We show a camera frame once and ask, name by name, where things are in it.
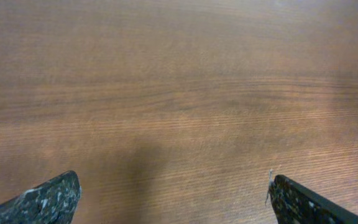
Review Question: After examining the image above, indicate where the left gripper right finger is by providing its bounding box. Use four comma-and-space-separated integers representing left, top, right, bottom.
268, 175, 358, 224

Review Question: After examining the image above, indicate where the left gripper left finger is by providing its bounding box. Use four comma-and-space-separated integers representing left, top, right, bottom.
0, 170, 81, 224

